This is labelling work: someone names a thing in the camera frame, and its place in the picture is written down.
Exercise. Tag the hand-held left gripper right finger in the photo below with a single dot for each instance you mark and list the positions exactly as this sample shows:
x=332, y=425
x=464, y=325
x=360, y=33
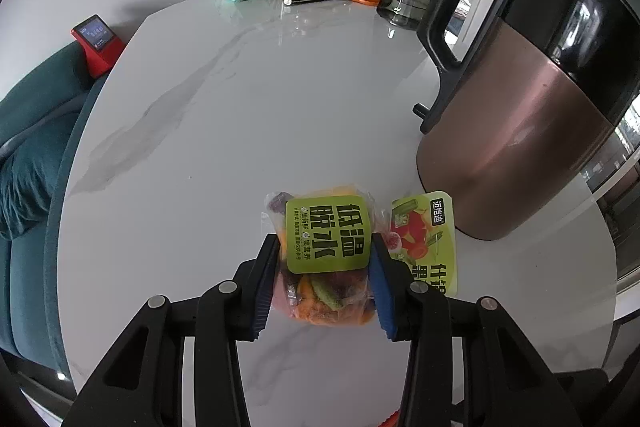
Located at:
x=386, y=299

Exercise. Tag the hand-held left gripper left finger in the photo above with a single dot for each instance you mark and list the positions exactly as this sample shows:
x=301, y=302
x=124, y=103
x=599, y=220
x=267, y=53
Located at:
x=265, y=287

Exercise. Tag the vegetable crisps packet green label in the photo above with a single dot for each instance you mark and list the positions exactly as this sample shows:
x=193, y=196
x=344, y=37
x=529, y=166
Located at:
x=430, y=232
x=325, y=237

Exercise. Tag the bronze kettle with black lid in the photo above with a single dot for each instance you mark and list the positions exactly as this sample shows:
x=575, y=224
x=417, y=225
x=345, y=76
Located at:
x=515, y=117

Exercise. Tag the teal sofa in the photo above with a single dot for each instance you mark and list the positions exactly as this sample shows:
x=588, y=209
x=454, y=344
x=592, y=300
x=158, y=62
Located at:
x=30, y=297

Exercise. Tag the teal cushion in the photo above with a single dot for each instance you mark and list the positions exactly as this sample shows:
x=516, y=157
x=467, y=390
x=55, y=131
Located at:
x=25, y=187

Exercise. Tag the red desk clock display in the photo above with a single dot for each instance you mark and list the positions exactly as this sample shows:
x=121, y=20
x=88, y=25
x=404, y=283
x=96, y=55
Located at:
x=97, y=44

